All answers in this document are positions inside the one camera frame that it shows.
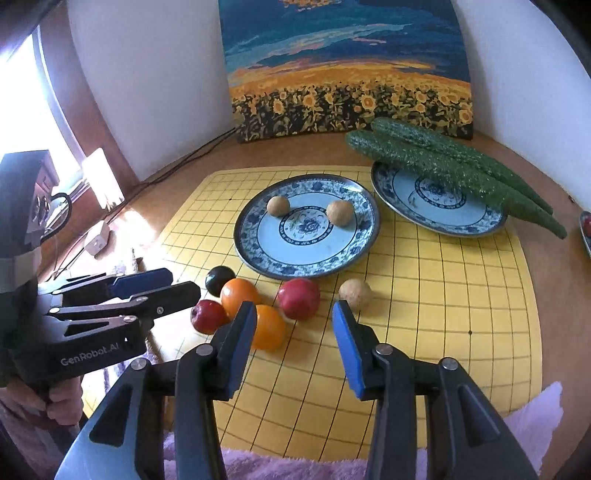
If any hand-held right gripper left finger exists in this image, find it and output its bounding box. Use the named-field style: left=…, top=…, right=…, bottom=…
left=55, top=300, right=258, bottom=480

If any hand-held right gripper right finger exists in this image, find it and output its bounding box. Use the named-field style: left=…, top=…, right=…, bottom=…
left=331, top=299, right=541, bottom=480

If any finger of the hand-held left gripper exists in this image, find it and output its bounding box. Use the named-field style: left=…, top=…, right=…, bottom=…
left=39, top=267, right=175, bottom=308
left=46, top=281, right=202, bottom=342

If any orange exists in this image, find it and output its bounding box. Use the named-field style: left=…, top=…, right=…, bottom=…
left=249, top=305, right=287, bottom=350
left=220, top=278, right=262, bottom=319

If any small dark red apple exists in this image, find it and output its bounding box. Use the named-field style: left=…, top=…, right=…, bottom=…
left=191, top=300, right=230, bottom=335

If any black plum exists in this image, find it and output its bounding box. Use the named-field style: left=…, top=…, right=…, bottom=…
left=205, top=266, right=237, bottom=296

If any large red apple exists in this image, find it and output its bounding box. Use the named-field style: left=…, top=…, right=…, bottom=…
left=277, top=278, right=321, bottom=320

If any blue floral fruit plate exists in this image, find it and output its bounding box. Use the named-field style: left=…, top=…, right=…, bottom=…
left=234, top=174, right=382, bottom=281

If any person's left hand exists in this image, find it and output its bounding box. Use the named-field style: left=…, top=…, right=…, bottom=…
left=0, top=371, right=86, bottom=428

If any white power adapter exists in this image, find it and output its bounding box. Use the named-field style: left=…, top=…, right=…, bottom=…
left=84, top=220, right=112, bottom=258

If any yellow grid board mat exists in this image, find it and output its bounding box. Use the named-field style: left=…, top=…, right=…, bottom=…
left=81, top=167, right=543, bottom=462

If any blue floral gourd plate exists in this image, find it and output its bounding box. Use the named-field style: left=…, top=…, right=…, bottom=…
left=370, top=161, right=509, bottom=238

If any green bitter gourd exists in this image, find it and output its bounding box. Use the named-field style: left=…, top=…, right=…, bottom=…
left=346, top=130, right=567, bottom=239

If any window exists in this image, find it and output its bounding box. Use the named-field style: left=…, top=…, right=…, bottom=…
left=0, top=34, right=77, bottom=160

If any lilac fluffy towel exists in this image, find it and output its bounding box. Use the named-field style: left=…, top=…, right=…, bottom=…
left=161, top=381, right=566, bottom=480

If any green cucumber rear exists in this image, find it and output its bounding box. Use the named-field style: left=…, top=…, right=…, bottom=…
left=370, top=117, right=553, bottom=215

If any small side plate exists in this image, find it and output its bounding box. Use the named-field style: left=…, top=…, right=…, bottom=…
left=578, top=210, right=591, bottom=259

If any sunflower field painting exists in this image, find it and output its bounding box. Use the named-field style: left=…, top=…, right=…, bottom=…
left=218, top=0, right=475, bottom=144

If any black cable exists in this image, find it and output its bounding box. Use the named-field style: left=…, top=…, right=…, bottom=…
left=53, top=134, right=238, bottom=275
left=124, top=127, right=238, bottom=204

